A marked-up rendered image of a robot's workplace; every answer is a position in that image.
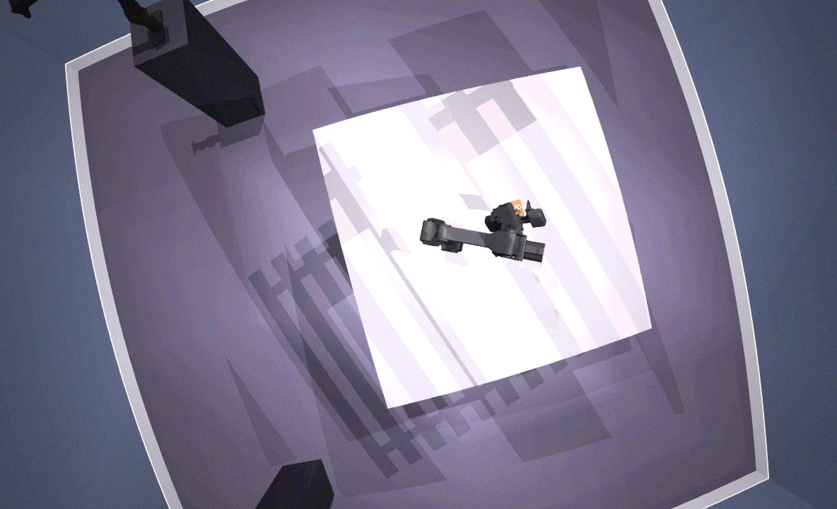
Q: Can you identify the tan square block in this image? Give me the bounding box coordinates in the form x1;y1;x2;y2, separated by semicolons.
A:
510;199;524;216

